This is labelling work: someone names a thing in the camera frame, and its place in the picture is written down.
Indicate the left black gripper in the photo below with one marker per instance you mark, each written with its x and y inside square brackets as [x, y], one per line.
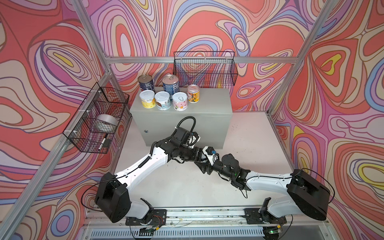
[194, 157]

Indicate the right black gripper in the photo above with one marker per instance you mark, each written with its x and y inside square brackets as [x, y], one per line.
[204, 167]

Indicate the small white can pull tab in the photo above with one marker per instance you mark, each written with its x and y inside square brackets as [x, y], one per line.
[180, 101]

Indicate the small pink can silver lid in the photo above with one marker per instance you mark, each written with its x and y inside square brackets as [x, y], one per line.
[193, 93]

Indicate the small white can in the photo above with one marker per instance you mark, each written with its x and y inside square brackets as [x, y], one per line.
[163, 101]

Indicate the small yellow can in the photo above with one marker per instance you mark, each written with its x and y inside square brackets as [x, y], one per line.
[148, 99]

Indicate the tall light blue can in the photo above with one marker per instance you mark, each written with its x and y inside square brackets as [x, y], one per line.
[171, 84]

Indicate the tall dark blue can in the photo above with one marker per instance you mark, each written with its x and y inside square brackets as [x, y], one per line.
[146, 82]

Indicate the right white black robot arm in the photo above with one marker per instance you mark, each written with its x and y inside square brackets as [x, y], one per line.
[301, 193]

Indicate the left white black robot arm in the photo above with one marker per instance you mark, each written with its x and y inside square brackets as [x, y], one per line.
[113, 194]

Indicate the grey tape roll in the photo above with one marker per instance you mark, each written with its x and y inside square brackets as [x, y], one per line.
[106, 123]

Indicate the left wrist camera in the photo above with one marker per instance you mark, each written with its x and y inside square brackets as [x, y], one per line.
[194, 139]

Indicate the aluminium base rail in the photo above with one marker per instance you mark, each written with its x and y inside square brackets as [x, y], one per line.
[207, 223]

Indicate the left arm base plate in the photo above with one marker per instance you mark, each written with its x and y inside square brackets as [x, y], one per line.
[156, 217]

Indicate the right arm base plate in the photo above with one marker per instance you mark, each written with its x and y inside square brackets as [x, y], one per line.
[252, 215]

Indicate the back black wire basket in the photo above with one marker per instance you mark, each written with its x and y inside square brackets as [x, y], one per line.
[206, 69]

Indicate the black wire basket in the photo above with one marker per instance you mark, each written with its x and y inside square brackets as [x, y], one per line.
[100, 100]
[206, 69]

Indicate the left black wire basket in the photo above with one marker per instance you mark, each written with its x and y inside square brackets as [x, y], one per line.
[100, 100]

